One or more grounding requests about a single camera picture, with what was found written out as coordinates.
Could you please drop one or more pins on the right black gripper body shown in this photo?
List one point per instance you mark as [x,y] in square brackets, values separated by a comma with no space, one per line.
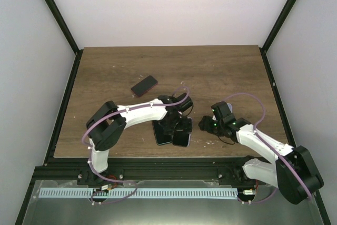
[213,128]

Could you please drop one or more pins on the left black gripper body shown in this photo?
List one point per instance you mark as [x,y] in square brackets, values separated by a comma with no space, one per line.
[176,124]

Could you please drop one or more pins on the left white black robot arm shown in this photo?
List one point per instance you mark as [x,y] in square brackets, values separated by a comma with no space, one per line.
[106,126]

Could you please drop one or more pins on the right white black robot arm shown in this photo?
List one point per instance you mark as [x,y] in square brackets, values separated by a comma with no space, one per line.
[291,170]

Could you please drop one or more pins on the black phone with red edge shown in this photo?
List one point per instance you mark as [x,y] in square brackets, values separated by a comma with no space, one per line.
[144,86]

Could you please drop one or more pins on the grey metal sheet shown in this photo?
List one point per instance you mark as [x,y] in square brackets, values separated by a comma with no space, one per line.
[269,207]

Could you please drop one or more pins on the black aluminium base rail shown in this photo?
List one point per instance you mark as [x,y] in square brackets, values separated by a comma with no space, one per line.
[226,170]

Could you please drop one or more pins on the light blue slotted cable duct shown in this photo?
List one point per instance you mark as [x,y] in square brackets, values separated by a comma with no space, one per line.
[141,193]

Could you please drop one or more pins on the right black frame post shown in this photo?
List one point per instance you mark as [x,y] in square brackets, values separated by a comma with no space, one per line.
[285,11]

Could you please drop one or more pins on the black frame post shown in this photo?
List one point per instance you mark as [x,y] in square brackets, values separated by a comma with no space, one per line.
[285,11]
[62,25]

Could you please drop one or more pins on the left black frame post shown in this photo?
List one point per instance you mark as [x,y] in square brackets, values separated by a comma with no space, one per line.
[62,25]

